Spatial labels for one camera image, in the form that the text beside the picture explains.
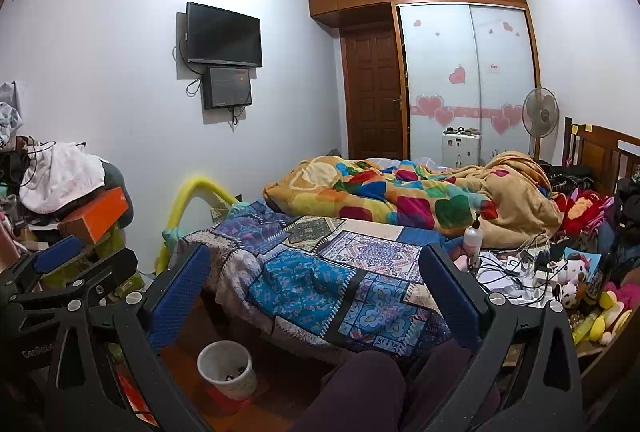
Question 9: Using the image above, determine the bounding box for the person's right leg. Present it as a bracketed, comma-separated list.
[400, 339, 501, 432]

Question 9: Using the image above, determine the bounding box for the white cloth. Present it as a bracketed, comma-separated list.
[19, 142, 106, 214]

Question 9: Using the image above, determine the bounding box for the small black wall monitor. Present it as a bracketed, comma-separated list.
[202, 66, 253, 110]

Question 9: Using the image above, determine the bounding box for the yellow foam bed rail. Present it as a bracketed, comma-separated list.
[155, 176, 241, 275]

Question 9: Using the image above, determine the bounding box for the wooden wardrobe with sliding doors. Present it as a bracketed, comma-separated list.
[307, 0, 541, 163]

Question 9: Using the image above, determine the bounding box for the small white cabinet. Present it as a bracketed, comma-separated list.
[441, 128, 481, 169]

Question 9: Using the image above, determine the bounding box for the clear bottle with black pump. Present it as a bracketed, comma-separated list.
[462, 213, 485, 255]

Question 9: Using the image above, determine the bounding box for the brown wooden door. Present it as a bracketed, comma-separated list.
[341, 24, 405, 160]

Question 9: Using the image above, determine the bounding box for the white waste bin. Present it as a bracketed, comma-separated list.
[196, 340, 258, 402]

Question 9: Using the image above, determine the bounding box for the colourful heart blanket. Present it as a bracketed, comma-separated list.
[263, 151, 562, 243]

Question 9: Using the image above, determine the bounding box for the green bag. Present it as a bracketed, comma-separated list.
[40, 212, 146, 303]

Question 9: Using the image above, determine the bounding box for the white spotted plush dog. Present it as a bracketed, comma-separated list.
[550, 257, 588, 308]

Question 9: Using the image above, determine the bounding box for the pale pink plush toy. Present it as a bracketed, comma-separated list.
[450, 247, 473, 273]

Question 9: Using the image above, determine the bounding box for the black wall television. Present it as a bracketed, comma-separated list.
[185, 2, 263, 69]

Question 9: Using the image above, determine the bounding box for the pile of plush toys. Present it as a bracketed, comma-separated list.
[572, 289, 633, 345]

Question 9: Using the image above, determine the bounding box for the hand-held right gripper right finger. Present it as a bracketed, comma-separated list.
[419, 242, 586, 432]

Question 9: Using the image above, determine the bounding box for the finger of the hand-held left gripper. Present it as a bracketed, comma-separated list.
[10, 247, 138, 313]
[0, 234, 83, 298]

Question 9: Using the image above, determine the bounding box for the orange box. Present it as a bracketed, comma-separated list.
[57, 186, 130, 244]

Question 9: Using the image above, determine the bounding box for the dark grey cushion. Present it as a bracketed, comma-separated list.
[100, 159, 135, 223]

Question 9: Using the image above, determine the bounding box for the tangle of cables and chargers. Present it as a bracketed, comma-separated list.
[472, 232, 566, 303]

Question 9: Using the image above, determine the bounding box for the wooden bed headboard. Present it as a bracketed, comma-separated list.
[562, 117, 640, 193]

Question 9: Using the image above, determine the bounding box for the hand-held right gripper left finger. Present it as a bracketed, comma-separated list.
[47, 242, 213, 432]

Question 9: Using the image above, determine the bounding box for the person's leg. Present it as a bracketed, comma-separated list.
[400, 339, 501, 432]
[290, 349, 408, 432]

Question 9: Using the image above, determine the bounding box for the grey patterned cloth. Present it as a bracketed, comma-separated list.
[0, 81, 25, 148]

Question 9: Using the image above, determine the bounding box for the standing fan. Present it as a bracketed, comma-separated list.
[522, 87, 560, 160]

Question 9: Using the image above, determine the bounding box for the blue patchwork quilt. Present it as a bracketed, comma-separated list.
[177, 199, 456, 358]

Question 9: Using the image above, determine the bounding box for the person's left leg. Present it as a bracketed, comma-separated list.
[290, 349, 408, 432]

